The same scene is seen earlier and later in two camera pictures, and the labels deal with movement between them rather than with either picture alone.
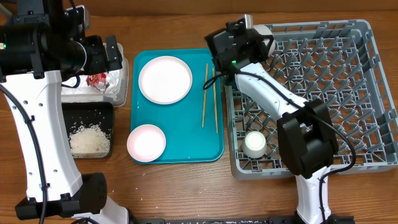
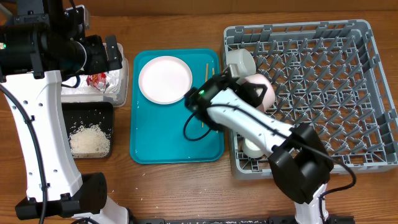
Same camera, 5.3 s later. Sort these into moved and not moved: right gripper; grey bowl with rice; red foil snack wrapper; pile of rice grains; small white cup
Moved: right gripper; grey bowl with rice
Not moved: pile of rice grains; red foil snack wrapper; small white cup
